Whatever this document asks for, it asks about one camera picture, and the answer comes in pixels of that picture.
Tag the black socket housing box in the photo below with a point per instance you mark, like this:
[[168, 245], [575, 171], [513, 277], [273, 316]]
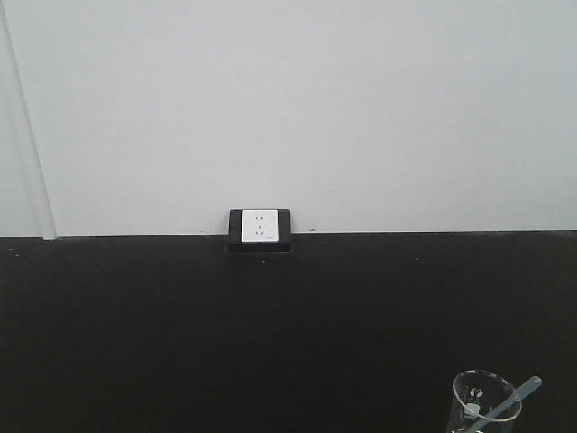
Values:
[[234, 244]]

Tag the clear glass beaker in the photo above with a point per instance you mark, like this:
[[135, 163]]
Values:
[[476, 393]]

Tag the white wall power socket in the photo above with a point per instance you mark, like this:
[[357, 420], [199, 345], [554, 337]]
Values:
[[259, 226]]

